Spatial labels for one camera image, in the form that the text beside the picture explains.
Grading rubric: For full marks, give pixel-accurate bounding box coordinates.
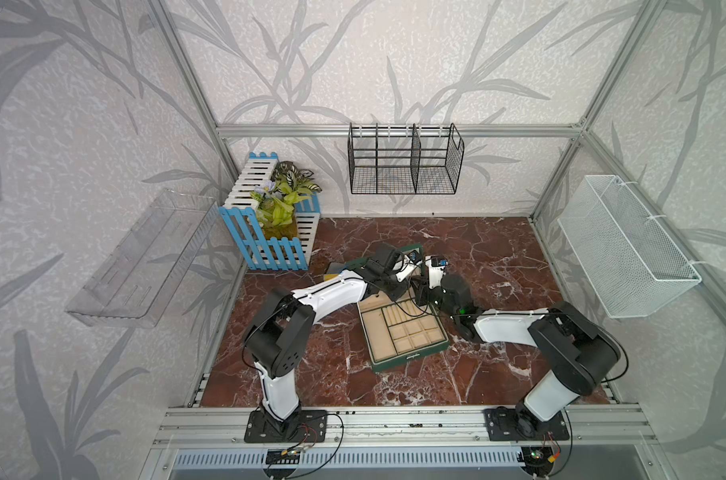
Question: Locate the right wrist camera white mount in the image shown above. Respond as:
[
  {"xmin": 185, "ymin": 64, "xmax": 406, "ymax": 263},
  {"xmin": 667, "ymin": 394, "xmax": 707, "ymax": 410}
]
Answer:
[{"xmin": 424, "ymin": 255, "xmax": 448, "ymax": 289}]

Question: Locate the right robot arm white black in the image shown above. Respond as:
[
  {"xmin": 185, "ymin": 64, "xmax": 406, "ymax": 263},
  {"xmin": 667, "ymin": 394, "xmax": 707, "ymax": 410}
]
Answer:
[{"xmin": 412, "ymin": 274, "xmax": 623, "ymax": 440}]

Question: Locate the blue white picket fence planter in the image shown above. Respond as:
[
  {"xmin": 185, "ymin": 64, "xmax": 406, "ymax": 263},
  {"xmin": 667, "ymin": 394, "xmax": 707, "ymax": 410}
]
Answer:
[{"xmin": 219, "ymin": 152, "xmax": 321, "ymax": 271}]

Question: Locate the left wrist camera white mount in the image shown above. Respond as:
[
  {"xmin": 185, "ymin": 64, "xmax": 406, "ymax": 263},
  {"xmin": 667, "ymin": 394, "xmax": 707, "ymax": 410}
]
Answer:
[{"xmin": 395, "ymin": 250, "xmax": 424, "ymax": 282}]

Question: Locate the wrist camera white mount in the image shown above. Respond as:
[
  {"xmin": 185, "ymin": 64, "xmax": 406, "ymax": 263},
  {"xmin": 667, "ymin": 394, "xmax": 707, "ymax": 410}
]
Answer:
[
  {"xmin": 424, "ymin": 255, "xmax": 448, "ymax": 289},
  {"xmin": 395, "ymin": 250, "xmax": 424, "ymax": 282}
]

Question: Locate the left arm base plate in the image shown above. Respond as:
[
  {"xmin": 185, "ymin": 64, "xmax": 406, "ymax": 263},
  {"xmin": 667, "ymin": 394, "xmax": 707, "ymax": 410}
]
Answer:
[{"xmin": 244, "ymin": 408, "xmax": 329, "ymax": 444}]

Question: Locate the artificial plant in amber vase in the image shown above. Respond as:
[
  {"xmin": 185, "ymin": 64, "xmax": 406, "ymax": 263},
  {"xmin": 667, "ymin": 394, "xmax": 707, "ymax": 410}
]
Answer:
[{"xmin": 250, "ymin": 161, "xmax": 322, "ymax": 239}]

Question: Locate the green jewelry box beige lining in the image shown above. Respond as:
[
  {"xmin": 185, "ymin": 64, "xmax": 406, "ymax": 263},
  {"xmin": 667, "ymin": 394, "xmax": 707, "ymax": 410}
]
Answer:
[{"xmin": 355, "ymin": 242, "xmax": 451, "ymax": 373}]

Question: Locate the aluminium front rail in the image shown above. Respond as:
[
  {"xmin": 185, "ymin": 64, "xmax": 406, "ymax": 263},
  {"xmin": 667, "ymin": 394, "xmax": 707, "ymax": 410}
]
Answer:
[{"xmin": 152, "ymin": 404, "xmax": 658, "ymax": 448}]

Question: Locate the black wire basket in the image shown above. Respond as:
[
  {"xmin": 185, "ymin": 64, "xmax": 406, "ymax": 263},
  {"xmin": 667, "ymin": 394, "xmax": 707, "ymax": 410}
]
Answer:
[{"xmin": 347, "ymin": 124, "xmax": 465, "ymax": 195}]

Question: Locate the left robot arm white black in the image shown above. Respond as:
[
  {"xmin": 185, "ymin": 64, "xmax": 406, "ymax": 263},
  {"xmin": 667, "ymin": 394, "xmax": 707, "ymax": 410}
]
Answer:
[{"xmin": 242, "ymin": 243, "xmax": 424, "ymax": 428}]

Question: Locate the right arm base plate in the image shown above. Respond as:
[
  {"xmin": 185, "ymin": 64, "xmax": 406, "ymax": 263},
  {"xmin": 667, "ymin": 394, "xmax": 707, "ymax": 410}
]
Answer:
[{"xmin": 483, "ymin": 406, "xmax": 570, "ymax": 442}]

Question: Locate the clear acrylic wall shelf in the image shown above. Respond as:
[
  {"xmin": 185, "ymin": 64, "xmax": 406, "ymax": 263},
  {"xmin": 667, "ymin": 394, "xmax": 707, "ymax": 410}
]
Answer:
[{"xmin": 65, "ymin": 189, "xmax": 218, "ymax": 329}]

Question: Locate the white mesh basket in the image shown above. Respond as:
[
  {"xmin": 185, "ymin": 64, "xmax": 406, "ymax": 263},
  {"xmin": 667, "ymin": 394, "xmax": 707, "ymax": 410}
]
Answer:
[{"xmin": 558, "ymin": 175, "xmax": 702, "ymax": 319}]

